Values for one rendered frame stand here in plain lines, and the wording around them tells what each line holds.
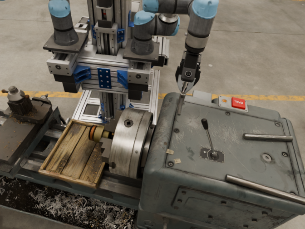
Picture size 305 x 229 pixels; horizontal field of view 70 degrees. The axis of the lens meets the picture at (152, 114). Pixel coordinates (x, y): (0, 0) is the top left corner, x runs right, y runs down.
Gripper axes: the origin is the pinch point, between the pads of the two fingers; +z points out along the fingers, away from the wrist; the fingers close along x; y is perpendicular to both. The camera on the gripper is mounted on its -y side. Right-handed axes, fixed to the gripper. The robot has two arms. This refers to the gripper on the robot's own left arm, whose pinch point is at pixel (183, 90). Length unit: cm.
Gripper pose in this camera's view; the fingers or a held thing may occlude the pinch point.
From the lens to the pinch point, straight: 90.6
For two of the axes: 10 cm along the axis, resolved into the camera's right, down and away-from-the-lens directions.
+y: 2.2, -7.1, 6.7
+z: -0.9, 6.7, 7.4
